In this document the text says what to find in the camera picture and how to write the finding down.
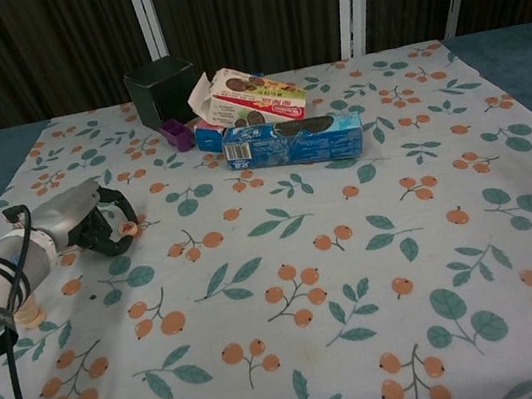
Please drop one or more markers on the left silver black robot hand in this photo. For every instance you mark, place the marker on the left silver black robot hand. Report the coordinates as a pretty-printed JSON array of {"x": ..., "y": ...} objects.
[{"x": 71, "y": 215}]

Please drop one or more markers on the beige bowl with red contents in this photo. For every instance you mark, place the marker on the beige bowl with red contents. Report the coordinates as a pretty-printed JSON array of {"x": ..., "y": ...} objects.
[
  {"x": 34, "y": 303},
  {"x": 128, "y": 228}
]

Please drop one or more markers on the small purple plastic container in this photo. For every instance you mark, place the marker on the small purple plastic container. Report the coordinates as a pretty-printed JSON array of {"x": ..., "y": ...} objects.
[{"x": 178, "y": 140}]

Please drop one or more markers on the black cube box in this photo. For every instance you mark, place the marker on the black cube box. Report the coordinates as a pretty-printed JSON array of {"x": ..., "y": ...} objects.
[{"x": 149, "y": 101}]

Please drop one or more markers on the small blue pink box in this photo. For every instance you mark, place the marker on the small blue pink box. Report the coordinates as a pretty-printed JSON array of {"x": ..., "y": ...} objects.
[{"x": 208, "y": 140}]

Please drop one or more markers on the open white red cookie box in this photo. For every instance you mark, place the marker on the open white red cookie box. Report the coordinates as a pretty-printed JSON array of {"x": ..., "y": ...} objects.
[{"x": 251, "y": 105}]

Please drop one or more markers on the blue sandwich cookie box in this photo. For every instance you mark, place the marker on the blue sandwich cookie box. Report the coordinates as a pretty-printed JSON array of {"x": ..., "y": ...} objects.
[{"x": 308, "y": 147}]

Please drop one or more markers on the floral fruit print tablecloth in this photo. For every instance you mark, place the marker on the floral fruit print tablecloth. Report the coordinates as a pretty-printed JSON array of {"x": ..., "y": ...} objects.
[{"x": 313, "y": 303}]

